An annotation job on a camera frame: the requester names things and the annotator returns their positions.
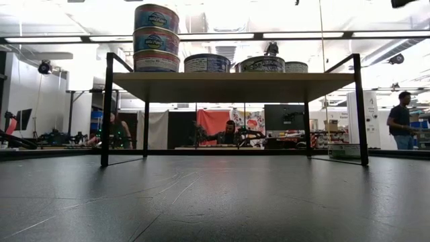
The black partition panel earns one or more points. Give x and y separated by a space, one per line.
181 129

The wooden shelf with black legs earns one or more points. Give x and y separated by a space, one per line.
231 87

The white curtain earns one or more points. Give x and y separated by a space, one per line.
158 129

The blue can with silver lid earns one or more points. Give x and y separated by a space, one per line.
206 64

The black table mat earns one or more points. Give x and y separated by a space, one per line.
201 208

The background black robot arm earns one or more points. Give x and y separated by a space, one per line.
57 138
250 134

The storage rack with bins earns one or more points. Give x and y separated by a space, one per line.
423 129

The teal skipjack tuna can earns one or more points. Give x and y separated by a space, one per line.
296 67

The ceiling air vent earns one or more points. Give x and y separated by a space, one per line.
225 50

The overhead bar with light strips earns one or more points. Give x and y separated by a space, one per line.
215 36

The black monitor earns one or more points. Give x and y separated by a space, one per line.
21 119

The black ceiling spotlight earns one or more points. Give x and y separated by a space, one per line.
45 67
271 48
396 58

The black screen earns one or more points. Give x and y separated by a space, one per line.
284 116

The floral printed cloth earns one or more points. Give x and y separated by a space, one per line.
252 119

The cardboard box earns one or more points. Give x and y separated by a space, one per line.
331 125

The red cloth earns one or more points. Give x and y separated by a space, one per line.
213 122

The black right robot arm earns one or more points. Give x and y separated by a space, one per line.
401 2

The white pillar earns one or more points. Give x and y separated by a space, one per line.
371 117

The gold-lid blue striped can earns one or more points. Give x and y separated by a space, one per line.
156 62
156 40
156 17

